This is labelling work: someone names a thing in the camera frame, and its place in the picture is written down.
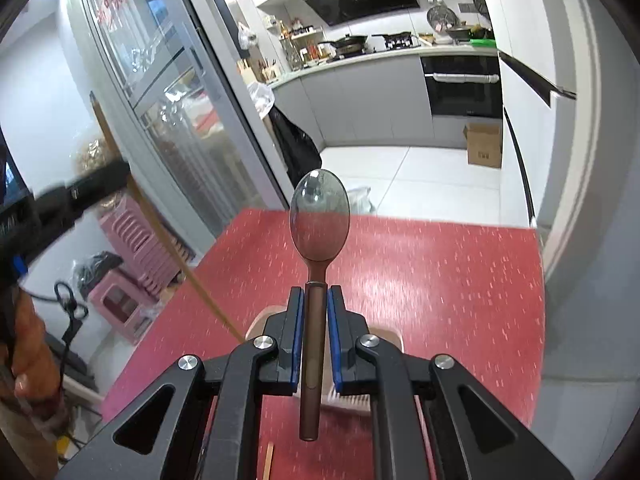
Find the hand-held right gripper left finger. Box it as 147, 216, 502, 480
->
54, 285, 306, 480

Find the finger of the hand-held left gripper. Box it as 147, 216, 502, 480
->
70, 159, 132, 217

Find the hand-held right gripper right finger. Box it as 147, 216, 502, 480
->
327, 285, 577, 480

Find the brown handled metal spoon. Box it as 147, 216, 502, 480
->
289, 169, 351, 442

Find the beige plastic utensil holder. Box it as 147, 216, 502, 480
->
245, 305, 405, 413

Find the person's left hand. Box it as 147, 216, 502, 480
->
11, 289, 67, 413

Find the pink plastic stool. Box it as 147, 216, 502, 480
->
86, 267, 167, 347
97, 199, 195, 302

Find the glass sliding door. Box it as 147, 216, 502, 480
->
59, 0, 292, 261

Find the clear plastic bag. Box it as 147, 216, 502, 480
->
344, 185, 379, 217

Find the black garbage bag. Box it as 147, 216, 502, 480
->
267, 106, 324, 192

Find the hanging white plastic bag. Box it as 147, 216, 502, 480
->
235, 22, 259, 52

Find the grey kitchen counter cabinet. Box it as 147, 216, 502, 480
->
269, 42, 503, 150

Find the cardboard box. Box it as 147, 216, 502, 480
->
462, 122, 504, 170

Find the black wok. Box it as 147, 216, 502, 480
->
319, 33, 369, 55

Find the built-in black oven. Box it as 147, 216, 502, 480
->
420, 54, 503, 122

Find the gas stove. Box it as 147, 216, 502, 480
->
370, 32, 417, 52

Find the round metal strainer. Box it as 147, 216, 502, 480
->
426, 4, 459, 32

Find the black cable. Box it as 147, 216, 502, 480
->
22, 281, 90, 396

